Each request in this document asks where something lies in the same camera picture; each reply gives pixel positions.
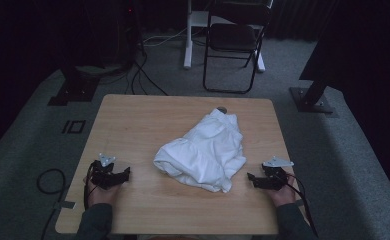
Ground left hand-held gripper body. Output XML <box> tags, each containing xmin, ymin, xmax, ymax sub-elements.
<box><xmin>88</xmin><ymin>152</ymin><xmax>126</xmax><ymax>191</ymax></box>

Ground person's left hand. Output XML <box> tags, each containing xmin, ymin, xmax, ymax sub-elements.
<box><xmin>86</xmin><ymin>181</ymin><xmax>122</xmax><ymax>208</ymax></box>

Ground white floor cable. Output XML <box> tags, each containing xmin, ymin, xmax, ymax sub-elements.
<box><xmin>142</xmin><ymin>27</ymin><xmax>206</xmax><ymax>47</ymax></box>

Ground black floor cables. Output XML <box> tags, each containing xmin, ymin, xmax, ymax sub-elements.
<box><xmin>124</xmin><ymin>49</ymin><xmax>169</xmax><ymax>97</ymax></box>

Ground looped black floor cable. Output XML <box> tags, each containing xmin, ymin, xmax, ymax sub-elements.
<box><xmin>36</xmin><ymin>167</ymin><xmax>67</xmax><ymax>240</ymax></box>

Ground black slanted stand with base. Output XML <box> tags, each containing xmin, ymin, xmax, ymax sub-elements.
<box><xmin>289</xmin><ymin>33</ymin><xmax>344</xmax><ymax>115</ymax></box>

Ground right hand-held gripper cable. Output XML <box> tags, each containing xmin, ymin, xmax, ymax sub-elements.
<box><xmin>282</xmin><ymin>171</ymin><xmax>319</xmax><ymax>238</ymax></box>

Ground white desk frame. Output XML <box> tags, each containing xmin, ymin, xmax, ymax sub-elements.
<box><xmin>182</xmin><ymin>0</ymin><xmax>267</xmax><ymax>73</ymax></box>

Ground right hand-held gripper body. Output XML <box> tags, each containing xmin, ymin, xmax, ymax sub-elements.
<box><xmin>261</xmin><ymin>155</ymin><xmax>296</xmax><ymax>192</ymax></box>

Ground black folding chair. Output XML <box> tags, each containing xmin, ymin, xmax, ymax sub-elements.
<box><xmin>202</xmin><ymin>0</ymin><xmax>273</xmax><ymax>95</ymax></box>

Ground white skirt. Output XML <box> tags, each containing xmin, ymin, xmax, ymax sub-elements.
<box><xmin>153</xmin><ymin>108</ymin><xmax>247</xmax><ymax>194</ymax></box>

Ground black stand with flat base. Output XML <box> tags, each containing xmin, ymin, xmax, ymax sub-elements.
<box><xmin>47</xmin><ymin>0</ymin><xmax>144</xmax><ymax>107</ymax></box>

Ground hand-held gripper cable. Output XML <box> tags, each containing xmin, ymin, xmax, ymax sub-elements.
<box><xmin>83</xmin><ymin>161</ymin><xmax>98</xmax><ymax>211</ymax></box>
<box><xmin>282</xmin><ymin>171</ymin><xmax>319</xmax><ymax>238</ymax></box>

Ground left hand-held gripper cable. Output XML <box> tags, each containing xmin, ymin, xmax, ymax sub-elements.
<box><xmin>83</xmin><ymin>161</ymin><xmax>98</xmax><ymax>211</ymax></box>

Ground person's right hand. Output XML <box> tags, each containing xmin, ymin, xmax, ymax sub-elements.
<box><xmin>267</xmin><ymin>173</ymin><xmax>298</xmax><ymax>208</ymax></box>

